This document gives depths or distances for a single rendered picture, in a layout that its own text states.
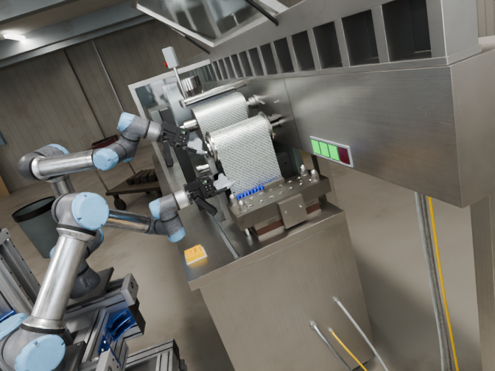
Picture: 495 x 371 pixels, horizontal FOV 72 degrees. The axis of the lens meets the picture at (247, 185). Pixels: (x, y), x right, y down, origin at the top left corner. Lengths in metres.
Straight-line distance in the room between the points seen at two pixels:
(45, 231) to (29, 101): 6.56
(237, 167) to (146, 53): 8.85
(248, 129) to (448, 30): 0.88
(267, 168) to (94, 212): 0.72
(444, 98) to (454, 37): 0.11
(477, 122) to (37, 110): 10.60
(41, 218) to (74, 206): 3.62
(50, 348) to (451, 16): 1.23
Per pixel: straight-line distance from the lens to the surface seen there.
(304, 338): 1.61
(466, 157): 0.82
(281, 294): 1.43
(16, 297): 1.52
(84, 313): 1.82
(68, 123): 10.72
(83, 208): 1.16
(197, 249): 1.40
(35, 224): 4.81
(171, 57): 1.94
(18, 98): 11.06
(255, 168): 1.47
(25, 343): 1.20
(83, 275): 1.74
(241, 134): 1.42
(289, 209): 1.33
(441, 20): 0.76
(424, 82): 0.80
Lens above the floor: 1.57
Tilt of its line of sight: 20 degrees down
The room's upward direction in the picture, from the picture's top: 18 degrees counter-clockwise
